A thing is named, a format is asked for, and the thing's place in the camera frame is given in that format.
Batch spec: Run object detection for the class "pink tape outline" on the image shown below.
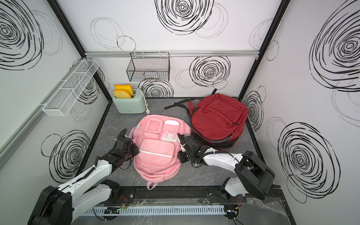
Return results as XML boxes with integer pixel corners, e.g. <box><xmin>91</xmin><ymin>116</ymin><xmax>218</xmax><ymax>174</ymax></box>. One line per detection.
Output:
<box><xmin>129</xmin><ymin>114</ymin><xmax>191</xmax><ymax>190</ymax></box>

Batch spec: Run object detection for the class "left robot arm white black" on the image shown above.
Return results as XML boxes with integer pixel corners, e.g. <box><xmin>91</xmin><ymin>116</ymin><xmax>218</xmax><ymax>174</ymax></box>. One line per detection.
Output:
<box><xmin>28</xmin><ymin>137</ymin><xmax>139</xmax><ymax>225</ymax></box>

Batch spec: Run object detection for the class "mint green toaster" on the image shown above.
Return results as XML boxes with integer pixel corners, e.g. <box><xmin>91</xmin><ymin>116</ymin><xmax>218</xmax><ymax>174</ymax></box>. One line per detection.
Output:
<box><xmin>112</xmin><ymin>87</ymin><xmax>150</xmax><ymax>114</ymax></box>

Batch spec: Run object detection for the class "front yellow toast slice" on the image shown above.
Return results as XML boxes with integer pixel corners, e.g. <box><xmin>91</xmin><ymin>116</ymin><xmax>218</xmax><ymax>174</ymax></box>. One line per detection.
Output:
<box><xmin>113</xmin><ymin>89</ymin><xmax>132</xmax><ymax>98</ymax></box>

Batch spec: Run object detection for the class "yellow toast slice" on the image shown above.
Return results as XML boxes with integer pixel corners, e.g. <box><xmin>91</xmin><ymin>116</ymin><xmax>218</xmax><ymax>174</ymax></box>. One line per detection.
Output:
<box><xmin>114</xmin><ymin>84</ymin><xmax>134</xmax><ymax>95</ymax></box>
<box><xmin>113</xmin><ymin>89</ymin><xmax>132</xmax><ymax>98</ymax></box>

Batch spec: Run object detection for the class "rear yellow toast slice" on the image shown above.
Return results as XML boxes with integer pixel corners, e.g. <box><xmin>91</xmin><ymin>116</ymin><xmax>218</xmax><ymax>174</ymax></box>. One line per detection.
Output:
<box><xmin>114</xmin><ymin>84</ymin><xmax>134</xmax><ymax>95</ymax></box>

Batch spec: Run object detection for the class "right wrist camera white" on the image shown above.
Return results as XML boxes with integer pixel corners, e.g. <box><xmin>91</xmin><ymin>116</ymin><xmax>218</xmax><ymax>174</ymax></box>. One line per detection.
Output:
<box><xmin>177</xmin><ymin>133</ymin><xmax>186</xmax><ymax>152</ymax></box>

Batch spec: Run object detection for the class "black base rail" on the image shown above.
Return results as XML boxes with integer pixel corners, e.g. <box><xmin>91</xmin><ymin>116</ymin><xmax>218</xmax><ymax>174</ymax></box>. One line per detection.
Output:
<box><xmin>94</xmin><ymin>185</ymin><xmax>283</xmax><ymax>203</ymax></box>

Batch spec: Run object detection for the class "white slotted cable duct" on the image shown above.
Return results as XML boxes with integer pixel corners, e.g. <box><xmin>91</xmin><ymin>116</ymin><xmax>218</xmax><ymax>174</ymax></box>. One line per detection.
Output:
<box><xmin>83</xmin><ymin>205</ymin><xmax>226</xmax><ymax>217</ymax></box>

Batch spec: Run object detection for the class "white mesh wall shelf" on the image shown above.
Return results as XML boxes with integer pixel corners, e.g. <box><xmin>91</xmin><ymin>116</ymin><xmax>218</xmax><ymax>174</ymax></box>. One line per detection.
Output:
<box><xmin>42</xmin><ymin>59</ymin><xmax>99</xmax><ymax>116</ymax></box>

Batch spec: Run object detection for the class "black wire basket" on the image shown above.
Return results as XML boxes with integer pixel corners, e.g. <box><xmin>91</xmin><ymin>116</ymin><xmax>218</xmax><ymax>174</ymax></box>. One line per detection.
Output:
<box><xmin>126</xmin><ymin>52</ymin><xmax>170</xmax><ymax>82</ymax></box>

